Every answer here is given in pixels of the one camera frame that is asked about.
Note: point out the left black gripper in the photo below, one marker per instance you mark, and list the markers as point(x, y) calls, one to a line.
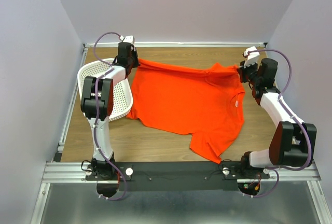
point(133, 53)

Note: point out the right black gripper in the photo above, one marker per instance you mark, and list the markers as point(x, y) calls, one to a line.
point(242, 70)

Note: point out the orange t shirt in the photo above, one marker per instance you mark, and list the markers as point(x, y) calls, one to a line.
point(205, 103)

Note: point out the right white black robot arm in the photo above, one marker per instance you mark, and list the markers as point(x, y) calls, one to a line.
point(292, 145)

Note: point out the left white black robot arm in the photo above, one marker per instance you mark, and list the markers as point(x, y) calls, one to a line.
point(105, 96)

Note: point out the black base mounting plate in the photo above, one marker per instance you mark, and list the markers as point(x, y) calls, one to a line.
point(174, 176)

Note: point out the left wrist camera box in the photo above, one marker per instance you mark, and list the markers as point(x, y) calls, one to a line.
point(127, 39)

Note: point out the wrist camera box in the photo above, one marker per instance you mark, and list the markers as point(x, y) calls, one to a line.
point(127, 39)
point(251, 56)

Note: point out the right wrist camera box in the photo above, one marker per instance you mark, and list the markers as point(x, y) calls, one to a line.
point(251, 56)

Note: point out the aluminium frame rail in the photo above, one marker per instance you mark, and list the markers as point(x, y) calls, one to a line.
point(56, 88)

